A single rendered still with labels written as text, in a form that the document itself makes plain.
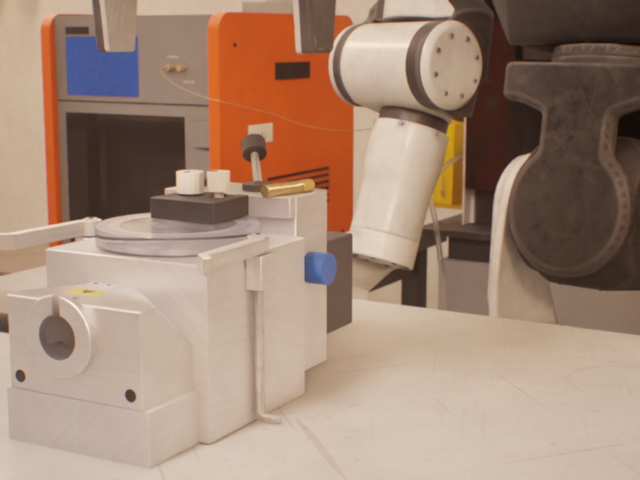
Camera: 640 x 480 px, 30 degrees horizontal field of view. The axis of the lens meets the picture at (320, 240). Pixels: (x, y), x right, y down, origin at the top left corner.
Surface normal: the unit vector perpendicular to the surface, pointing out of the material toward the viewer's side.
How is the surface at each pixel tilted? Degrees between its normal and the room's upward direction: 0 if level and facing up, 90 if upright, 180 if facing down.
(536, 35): 126
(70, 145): 90
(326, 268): 90
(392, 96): 132
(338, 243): 90
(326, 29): 90
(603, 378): 0
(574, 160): 81
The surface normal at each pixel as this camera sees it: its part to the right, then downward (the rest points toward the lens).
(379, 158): -0.66, -0.05
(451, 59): 0.65, 0.11
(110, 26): 0.88, 0.08
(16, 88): -0.51, 0.15
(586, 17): -0.60, 0.68
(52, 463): 0.00, -0.99
